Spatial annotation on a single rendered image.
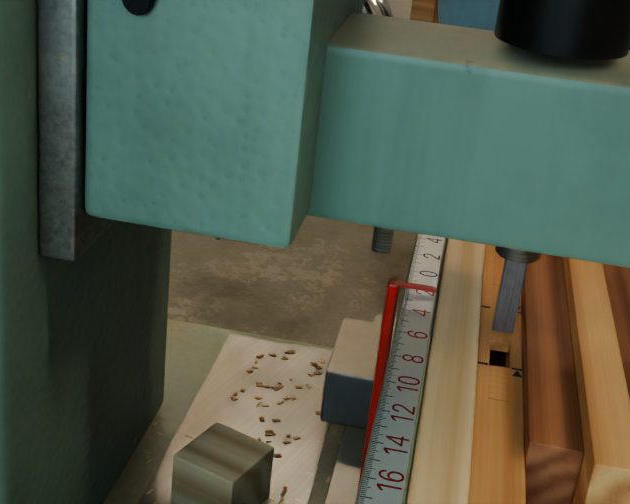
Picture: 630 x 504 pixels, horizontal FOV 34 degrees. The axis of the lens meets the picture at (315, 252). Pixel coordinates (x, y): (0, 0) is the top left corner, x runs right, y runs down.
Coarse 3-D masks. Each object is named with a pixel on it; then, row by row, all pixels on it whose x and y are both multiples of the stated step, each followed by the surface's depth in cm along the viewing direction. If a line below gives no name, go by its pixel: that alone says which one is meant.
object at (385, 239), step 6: (378, 228) 49; (384, 228) 49; (378, 234) 49; (384, 234) 49; (390, 234) 49; (372, 240) 49; (378, 240) 49; (384, 240) 49; (390, 240) 49; (372, 246) 49; (378, 246) 49; (384, 246) 49; (390, 246) 49; (378, 252) 49; (384, 252) 49; (390, 252) 49
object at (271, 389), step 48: (192, 336) 71; (240, 336) 71; (192, 384) 65; (240, 384) 66; (288, 384) 66; (192, 432) 60; (288, 432) 61; (336, 432) 62; (144, 480) 56; (288, 480) 57
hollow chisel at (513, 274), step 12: (504, 264) 43; (516, 264) 43; (504, 276) 43; (516, 276) 43; (504, 288) 43; (516, 288) 43; (504, 300) 43; (516, 300) 43; (504, 312) 44; (516, 312) 44; (504, 324) 44
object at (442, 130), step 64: (384, 64) 37; (448, 64) 37; (512, 64) 37; (576, 64) 38; (320, 128) 39; (384, 128) 38; (448, 128) 38; (512, 128) 37; (576, 128) 37; (320, 192) 40; (384, 192) 39; (448, 192) 39; (512, 192) 38; (576, 192) 38; (512, 256) 42; (576, 256) 39
